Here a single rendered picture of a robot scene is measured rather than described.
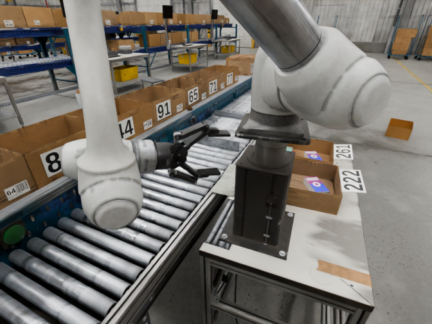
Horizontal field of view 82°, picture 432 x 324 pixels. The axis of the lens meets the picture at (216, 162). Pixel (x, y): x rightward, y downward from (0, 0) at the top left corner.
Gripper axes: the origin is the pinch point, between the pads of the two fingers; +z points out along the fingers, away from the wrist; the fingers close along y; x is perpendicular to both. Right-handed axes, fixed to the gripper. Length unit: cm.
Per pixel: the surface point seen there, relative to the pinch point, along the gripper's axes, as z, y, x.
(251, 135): 7.0, 7.6, -3.4
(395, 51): 1200, 58, 690
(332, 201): 56, -22, -8
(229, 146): 48, -37, 68
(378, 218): 185, -85, 17
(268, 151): 15.6, 1.9, -3.2
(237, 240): 13.1, -36.0, -6.3
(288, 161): 24.2, -1.5, -4.9
